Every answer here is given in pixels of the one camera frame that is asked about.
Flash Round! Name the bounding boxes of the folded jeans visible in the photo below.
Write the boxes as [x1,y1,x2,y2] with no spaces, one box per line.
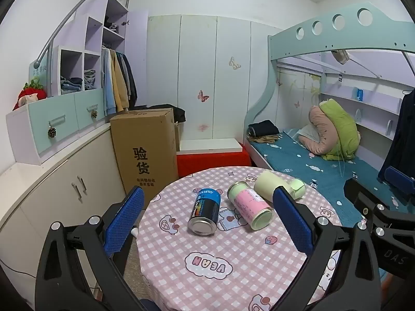
[60,76,84,95]

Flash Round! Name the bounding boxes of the folded dark clothes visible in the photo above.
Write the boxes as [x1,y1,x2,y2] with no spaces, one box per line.
[247,120,280,143]

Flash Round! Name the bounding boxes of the white pillow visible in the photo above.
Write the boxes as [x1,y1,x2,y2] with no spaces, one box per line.
[296,125,320,143]

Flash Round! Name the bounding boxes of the red strawberry plush toy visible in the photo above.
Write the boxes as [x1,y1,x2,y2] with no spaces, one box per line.
[13,78,48,111]

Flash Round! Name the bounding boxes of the tall cardboard box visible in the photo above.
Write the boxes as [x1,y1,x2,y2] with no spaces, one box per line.
[109,108,179,206]

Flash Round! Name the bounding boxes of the lilac stair cabinet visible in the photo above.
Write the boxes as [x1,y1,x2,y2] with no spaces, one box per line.
[52,0,149,111]

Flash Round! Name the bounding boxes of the grey metal handrail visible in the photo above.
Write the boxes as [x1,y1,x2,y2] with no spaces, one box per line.
[34,0,134,95]

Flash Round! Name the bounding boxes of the hanging dark garment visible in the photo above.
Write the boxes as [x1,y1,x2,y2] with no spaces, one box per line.
[378,88,415,185]

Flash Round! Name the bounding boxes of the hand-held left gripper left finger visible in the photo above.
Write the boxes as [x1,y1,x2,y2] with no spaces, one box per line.
[35,186,146,311]

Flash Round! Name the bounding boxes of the light blue hanging shirt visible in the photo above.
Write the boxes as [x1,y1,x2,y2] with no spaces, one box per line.
[101,48,115,115]

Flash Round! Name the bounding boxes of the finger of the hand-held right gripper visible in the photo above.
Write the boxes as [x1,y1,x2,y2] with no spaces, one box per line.
[343,178,391,224]
[378,165,415,216]

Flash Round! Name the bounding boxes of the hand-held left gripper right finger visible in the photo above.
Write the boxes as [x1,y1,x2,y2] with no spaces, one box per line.
[272,186,384,311]

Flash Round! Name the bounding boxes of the pink checkered tablecloth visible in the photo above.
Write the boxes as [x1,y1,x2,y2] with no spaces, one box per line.
[136,166,345,311]

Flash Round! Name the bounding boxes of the dark hanging jackets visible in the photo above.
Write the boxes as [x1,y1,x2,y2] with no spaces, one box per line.
[117,52,138,108]

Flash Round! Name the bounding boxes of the white wardrobe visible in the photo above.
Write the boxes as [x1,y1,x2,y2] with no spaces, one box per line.
[147,15,283,143]

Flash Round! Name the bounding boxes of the pink label green can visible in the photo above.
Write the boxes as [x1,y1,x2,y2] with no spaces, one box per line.
[227,181,274,230]

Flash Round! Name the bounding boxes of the dark blue metal can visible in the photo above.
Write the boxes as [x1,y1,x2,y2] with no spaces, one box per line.
[188,188,222,236]

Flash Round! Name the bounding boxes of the white board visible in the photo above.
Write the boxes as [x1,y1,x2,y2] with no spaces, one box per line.
[177,138,245,152]

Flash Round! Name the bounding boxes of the teal bunk bed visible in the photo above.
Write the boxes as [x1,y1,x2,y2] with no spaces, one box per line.
[244,2,415,208]

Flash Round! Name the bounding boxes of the white low cabinet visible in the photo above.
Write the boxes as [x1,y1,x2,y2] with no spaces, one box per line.
[0,123,128,287]

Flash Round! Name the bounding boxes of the pink quilt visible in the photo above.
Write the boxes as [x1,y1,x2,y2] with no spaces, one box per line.
[298,105,342,157]

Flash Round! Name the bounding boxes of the tan hanging jacket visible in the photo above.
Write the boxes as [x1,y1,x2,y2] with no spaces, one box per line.
[110,50,129,112]

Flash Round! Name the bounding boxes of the teal drawer unit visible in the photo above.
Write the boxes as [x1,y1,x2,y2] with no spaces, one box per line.
[6,89,106,166]

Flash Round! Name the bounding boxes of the shelf dark clothes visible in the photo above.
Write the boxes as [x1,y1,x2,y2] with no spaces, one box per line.
[104,16,120,33]

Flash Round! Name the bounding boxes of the pale green lidded cup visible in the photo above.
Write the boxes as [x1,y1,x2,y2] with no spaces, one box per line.
[253,171,307,205]

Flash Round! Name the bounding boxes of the folded grey clothes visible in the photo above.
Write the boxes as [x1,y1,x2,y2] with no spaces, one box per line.
[84,69,97,90]

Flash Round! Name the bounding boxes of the dark cloth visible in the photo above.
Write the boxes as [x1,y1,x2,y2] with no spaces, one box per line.
[134,104,186,124]

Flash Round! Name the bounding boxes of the green quilt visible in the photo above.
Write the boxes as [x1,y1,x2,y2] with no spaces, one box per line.
[319,99,362,161]

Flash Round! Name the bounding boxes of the red storage box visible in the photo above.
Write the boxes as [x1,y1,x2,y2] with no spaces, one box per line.
[177,150,252,179]

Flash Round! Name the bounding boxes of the teal printed bed sheet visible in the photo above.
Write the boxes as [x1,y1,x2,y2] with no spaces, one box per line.
[248,128,415,222]

